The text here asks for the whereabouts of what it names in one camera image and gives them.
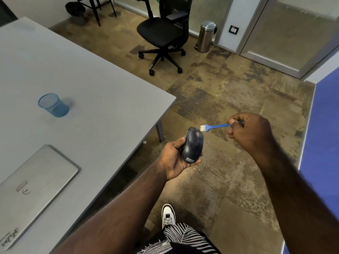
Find person's left hand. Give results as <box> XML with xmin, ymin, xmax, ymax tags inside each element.
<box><xmin>156</xmin><ymin>137</ymin><xmax>204</xmax><ymax>181</ymax></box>

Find person's right hand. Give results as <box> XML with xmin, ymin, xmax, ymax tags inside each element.
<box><xmin>226</xmin><ymin>112</ymin><xmax>277</xmax><ymax>156</ymax></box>

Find black computer mouse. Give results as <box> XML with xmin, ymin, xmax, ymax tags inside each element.
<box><xmin>181</xmin><ymin>127</ymin><xmax>204</xmax><ymax>164</ymax></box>

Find blue cleaning brush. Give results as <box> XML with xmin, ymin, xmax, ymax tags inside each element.
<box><xmin>200</xmin><ymin>121</ymin><xmax>244</xmax><ymax>132</ymax></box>

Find person's right forearm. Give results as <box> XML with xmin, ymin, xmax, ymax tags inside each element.
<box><xmin>252</xmin><ymin>141</ymin><xmax>339</xmax><ymax>254</ymax></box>

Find person's left forearm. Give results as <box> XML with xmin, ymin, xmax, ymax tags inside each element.
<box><xmin>54</xmin><ymin>162</ymin><xmax>168</xmax><ymax>254</ymax></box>

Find grey table leg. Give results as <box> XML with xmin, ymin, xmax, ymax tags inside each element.
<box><xmin>155</xmin><ymin>119</ymin><xmax>165</xmax><ymax>143</ymax></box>

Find white and black sneaker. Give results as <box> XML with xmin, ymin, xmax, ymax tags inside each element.
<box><xmin>161</xmin><ymin>204</ymin><xmax>176</xmax><ymax>230</ymax></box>

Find steel pedal bin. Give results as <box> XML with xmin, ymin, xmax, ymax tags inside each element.
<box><xmin>195</xmin><ymin>20</ymin><xmax>218</xmax><ymax>53</ymax></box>

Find zebra print shorts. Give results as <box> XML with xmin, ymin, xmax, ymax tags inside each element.
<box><xmin>134</xmin><ymin>223</ymin><xmax>221</xmax><ymax>254</ymax></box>

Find glass door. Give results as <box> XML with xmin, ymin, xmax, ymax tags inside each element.
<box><xmin>240</xmin><ymin>0</ymin><xmax>339</xmax><ymax>79</ymax></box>

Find black office chair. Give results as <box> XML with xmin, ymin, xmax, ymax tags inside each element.
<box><xmin>134</xmin><ymin>0</ymin><xmax>194</xmax><ymax>76</ymax></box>

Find blue mesh pen cup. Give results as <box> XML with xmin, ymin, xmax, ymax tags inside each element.
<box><xmin>38</xmin><ymin>93</ymin><xmax>70</xmax><ymax>118</ymax></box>

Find silver laptop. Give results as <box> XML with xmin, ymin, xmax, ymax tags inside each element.
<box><xmin>0</xmin><ymin>144</ymin><xmax>80</xmax><ymax>252</ymax></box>

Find black stool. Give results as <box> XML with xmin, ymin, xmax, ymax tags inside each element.
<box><xmin>76</xmin><ymin>0</ymin><xmax>117</xmax><ymax>27</ymax></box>

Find black bin with bag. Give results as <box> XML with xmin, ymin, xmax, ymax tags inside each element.
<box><xmin>65</xmin><ymin>1</ymin><xmax>88</xmax><ymax>26</ymax></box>

